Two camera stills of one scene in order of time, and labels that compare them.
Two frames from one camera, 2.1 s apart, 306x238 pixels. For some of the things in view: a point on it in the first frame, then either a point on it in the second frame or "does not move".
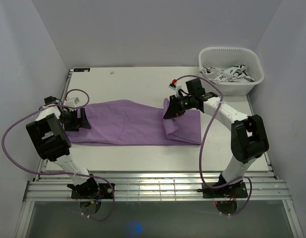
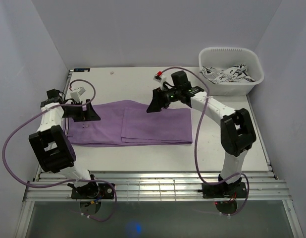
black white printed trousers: x=238 y=73 does not move
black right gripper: x=174 y=110 to x=158 y=101
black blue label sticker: x=81 y=70 does not move
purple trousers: x=137 y=122 does not move
